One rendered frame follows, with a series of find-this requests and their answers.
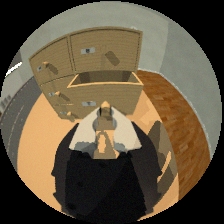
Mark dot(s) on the tan chest of drawers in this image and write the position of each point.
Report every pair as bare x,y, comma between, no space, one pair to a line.
88,70

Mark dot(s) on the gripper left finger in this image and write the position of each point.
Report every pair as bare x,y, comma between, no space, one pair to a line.
81,138

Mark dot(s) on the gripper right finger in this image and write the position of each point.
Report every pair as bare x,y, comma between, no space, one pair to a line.
130,138

